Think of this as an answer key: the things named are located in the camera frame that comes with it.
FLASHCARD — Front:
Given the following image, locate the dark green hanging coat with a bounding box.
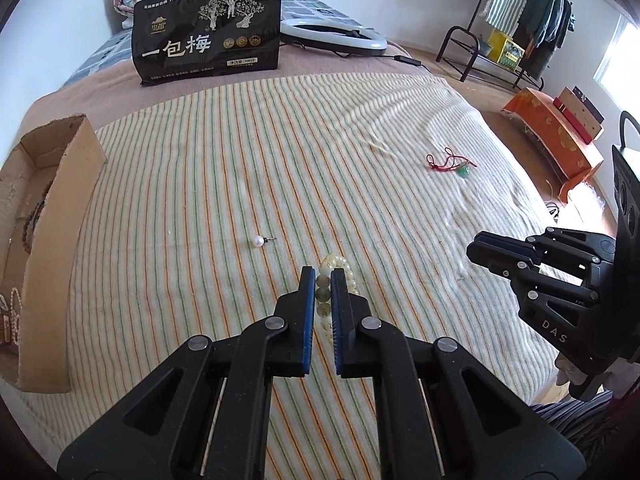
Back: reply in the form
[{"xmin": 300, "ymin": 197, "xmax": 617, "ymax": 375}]
[{"xmin": 522, "ymin": 0, "xmax": 559, "ymax": 46}]

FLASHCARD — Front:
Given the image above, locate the cardboard box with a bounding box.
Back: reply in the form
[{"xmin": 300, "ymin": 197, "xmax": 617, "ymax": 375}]
[{"xmin": 0, "ymin": 114, "xmax": 108, "ymax": 395}]

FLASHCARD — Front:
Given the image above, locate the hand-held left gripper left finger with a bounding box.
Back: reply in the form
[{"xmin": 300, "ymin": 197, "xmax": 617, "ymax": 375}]
[{"xmin": 56, "ymin": 265, "xmax": 317, "ymax": 480}]

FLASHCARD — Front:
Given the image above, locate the dark blue flat box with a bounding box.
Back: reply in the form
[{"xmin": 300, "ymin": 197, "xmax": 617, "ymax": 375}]
[{"xmin": 570, "ymin": 87, "xmax": 606, "ymax": 124}]

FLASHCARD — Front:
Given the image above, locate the black metal clothes rack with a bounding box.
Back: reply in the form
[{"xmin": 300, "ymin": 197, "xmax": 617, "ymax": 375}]
[{"xmin": 436, "ymin": 0, "xmax": 576, "ymax": 92}]

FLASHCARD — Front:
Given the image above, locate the orange cloth covered table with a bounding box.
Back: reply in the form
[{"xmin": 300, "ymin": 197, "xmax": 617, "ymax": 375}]
[{"xmin": 501, "ymin": 86, "xmax": 606, "ymax": 203}]

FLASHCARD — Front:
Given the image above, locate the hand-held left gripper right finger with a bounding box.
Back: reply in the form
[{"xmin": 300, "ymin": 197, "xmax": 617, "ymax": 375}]
[{"xmin": 329, "ymin": 268, "xmax": 586, "ymax": 480}]

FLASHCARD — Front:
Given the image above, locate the red flat box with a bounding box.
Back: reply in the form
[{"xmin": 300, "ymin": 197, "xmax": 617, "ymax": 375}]
[{"xmin": 552, "ymin": 99, "xmax": 593, "ymax": 143}]

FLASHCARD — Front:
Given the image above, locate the black snack bag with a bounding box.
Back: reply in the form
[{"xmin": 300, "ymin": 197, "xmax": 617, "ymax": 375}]
[{"xmin": 131, "ymin": 0, "xmax": 284, "ymax": 87}]

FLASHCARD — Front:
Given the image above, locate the white pearl bracelet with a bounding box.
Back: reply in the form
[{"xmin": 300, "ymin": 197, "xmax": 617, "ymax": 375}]
[{"xmin": 0, "ymin": 287, "xmax": 24, "ymax": 349}]

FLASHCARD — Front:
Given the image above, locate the white ring light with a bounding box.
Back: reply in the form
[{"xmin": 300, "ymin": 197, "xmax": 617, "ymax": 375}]
[{"xmin": 279, "ymin": 17, "xmax": 390, "ymax": 58}]

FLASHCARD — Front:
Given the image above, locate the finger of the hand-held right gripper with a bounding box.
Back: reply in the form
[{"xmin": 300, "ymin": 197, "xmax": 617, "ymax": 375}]
[
  {"xmin": 467, "ymin": 254, "xmax": 622, "ymax": 366},
  {"xmin": 467, "ymin": 227, "xmax": 619, "ymax": 268}
]

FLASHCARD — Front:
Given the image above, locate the red cord jade pendant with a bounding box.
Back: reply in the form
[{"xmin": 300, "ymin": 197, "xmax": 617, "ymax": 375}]
[{"xmin": 426, "ymin": 147, "xmax": 477, "ymax": 180}]

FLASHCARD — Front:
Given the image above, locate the yellow crate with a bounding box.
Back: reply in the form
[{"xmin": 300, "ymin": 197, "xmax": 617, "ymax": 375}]
[{"xmin": 486, "ymin": 29, "xmax": 526, "ymax": 70}]

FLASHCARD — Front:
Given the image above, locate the stack of boxes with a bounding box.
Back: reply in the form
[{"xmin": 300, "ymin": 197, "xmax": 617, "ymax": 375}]
[{"xmin": 557, "ymin": 87, "xmax": 603, "ymax": 143}]

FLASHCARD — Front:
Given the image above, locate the window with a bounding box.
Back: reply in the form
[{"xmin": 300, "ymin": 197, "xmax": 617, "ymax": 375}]
[{"xmin": 592, "ymin": 10, "xmax": 640, "ymax": 106}]

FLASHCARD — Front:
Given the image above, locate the pale jade bead bracelet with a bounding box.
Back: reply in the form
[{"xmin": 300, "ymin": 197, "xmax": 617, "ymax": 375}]
[{"xmin": 314, "ymin": 254, "xmax": 359, "ymax": 334}]

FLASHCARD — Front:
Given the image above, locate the dark striped cloth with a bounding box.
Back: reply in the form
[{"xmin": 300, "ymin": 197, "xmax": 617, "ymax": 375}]
[{"xmin": 530, "ymin": 392, "xmax": 640, "ymax": 480}]

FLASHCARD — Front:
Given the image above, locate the black ring light cable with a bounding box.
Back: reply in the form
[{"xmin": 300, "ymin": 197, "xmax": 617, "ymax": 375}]
[{"xmin": 350, "ymin": 50, "xmax": 438, "ymax": 77}]

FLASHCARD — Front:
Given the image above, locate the dark hanging jacket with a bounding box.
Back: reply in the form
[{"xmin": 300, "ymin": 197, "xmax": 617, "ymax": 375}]
[{"xmin": 525, "ymin": 0, "xmax": 573, "ymax": 79}]

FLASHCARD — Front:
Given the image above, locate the brown wooden bead necklace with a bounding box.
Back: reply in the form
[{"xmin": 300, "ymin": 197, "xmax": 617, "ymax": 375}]
[{"xmin": 19, "ymin": 194, "xmax": 52, "ymax": 257}]

